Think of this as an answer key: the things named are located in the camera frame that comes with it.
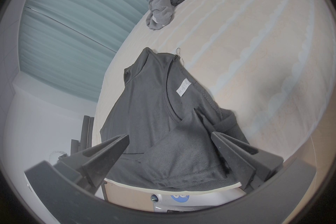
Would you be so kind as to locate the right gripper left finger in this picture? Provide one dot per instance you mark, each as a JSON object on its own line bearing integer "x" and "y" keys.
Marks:
{"x": 102, "y": 162}

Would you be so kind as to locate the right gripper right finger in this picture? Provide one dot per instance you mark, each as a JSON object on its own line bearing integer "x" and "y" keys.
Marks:
{"x": 236, "y": 160}

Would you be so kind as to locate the black T-shirt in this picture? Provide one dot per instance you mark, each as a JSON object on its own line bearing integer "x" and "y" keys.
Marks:
{"x": 147, "y": 107}

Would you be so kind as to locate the bed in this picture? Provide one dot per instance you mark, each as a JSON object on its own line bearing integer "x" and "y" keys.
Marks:
{"x": 262, "y": 47}

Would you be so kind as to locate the grey garment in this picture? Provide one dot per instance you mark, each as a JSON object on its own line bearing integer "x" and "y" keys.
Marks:
{"x": 160, "y": 7}

